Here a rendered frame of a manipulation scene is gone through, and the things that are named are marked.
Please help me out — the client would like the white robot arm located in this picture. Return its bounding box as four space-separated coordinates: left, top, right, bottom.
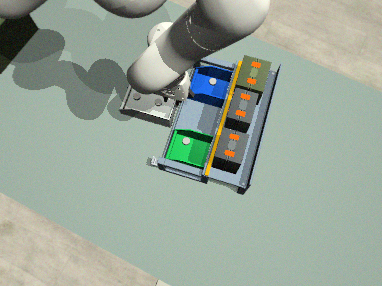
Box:
0 0 270 94

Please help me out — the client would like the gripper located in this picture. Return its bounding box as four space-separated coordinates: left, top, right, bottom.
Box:
155 72 195 106

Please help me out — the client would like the grey metal bin rack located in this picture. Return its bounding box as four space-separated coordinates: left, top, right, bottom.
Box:
151 56 283 195

